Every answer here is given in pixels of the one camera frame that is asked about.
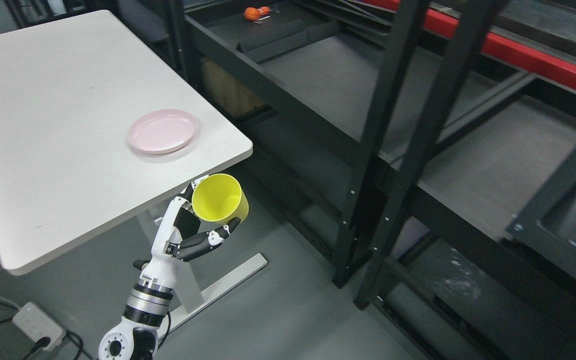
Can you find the orange toy on shelf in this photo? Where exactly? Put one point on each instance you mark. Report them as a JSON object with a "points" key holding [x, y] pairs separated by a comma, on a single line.
{"points": [[253, 14]]}

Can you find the yellow plastic cup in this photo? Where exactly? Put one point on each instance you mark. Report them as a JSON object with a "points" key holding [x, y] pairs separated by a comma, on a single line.
{"points": [[219, 198]]}

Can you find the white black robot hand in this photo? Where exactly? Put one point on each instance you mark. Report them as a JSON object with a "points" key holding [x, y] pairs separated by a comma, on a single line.
{"points": [[181, 237]]}

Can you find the white power strip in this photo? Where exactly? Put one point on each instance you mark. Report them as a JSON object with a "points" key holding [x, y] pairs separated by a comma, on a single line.
{"points": [[38, 326]]}

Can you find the white work table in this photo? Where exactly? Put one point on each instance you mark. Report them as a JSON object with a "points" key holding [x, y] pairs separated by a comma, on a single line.
{"points": [[69, 92]]}

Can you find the pink plastic plate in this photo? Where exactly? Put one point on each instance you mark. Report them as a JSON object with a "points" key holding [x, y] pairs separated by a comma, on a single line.
{"points": [[162, 132]]}

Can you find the black metal shelf rack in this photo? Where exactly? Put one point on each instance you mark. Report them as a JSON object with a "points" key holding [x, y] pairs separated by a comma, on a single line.
{"points": [[431, 149]]}

